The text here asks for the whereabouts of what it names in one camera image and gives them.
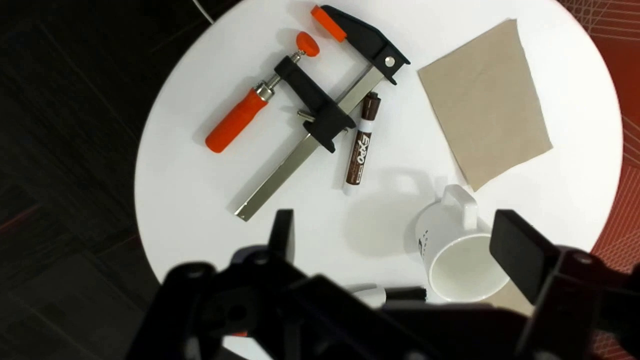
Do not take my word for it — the orange black bar clamp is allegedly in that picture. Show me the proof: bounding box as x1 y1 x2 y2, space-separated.
204 5 413 224

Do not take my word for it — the white printed mug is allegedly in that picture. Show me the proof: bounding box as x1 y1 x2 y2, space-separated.
413 184 513 307

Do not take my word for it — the white cable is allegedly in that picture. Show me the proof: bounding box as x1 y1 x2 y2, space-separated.
193 0 216 27

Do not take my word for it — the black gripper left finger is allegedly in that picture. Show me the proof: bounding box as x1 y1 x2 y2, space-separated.
126 208 431 360

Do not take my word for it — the orange patterned sofa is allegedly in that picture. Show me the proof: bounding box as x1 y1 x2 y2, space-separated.
556 0 640 360

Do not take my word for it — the brown dry erase marker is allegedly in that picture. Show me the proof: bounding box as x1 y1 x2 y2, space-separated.
342 90 384 197

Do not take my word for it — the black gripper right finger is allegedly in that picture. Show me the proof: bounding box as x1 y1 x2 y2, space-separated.
488 208 640 360

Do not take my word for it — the large beige paper napkin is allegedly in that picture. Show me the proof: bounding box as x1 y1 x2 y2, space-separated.
417 18 556 194

